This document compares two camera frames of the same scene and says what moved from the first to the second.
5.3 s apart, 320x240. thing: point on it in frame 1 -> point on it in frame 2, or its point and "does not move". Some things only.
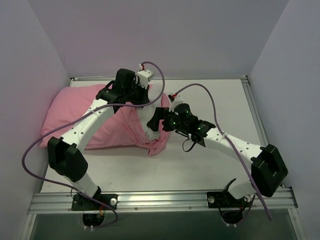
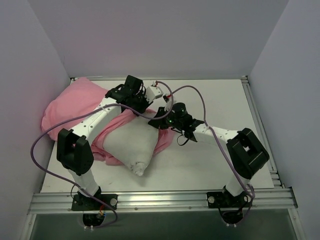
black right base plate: (234, 199) does not move
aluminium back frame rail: (160, 78) does not move
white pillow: (156, 88) -> (132, 143)
